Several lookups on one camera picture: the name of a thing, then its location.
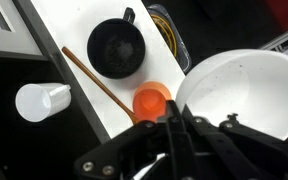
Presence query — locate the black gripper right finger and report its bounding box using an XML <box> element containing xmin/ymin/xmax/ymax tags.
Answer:
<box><xmin>182</xmin><ymin>105</ymin><xmax>288</xmax><ymax>180</ymax></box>

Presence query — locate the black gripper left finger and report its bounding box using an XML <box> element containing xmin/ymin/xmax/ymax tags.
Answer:
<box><xmin>72</xmin><ymin>99</ymin><xmax>199</xmax><ymax>180</ymax></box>

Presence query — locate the white bowl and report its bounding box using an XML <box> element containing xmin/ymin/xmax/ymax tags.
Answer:
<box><xmin>175</xmin><ymin>48</ymin><xmax>288</xmax><ymax>142</ymax></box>

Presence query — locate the translucent orange cup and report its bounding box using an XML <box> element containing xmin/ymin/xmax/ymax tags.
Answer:
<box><xmin>132</xmin><ymin>87</ymin><xmax>168</xmax><ymax>124</ymax></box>

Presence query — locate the wooden stick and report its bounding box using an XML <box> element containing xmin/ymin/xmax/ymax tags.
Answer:
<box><xmin>61</xmin><ymin>45</ymin><xmax>141</xmax><ymax>125</ymax></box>

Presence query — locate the white mug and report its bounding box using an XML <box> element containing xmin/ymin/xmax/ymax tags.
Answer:
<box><xmin>14</xmin><ymin>82</ymin><xmax>72</xmax><ymax>123</ymax></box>

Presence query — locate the black mug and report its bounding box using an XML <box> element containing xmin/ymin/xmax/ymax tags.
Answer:
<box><xmin>86</xmin><ymin>7</ymin><xmax>147</xmax><ymax>80</ymax></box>

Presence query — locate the clear plastic cable bin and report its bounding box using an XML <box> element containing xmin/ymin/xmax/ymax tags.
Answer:
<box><xmin>146</xmin><ymin>3</ymin><xmax>192</xmax><ymax>74</ymax></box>

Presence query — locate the yellow cable bundle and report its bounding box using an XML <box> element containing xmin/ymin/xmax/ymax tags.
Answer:
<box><xmin>150</xmin><ymin>13</ymin><xmax>178</xmax><ymax>58</ymax></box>

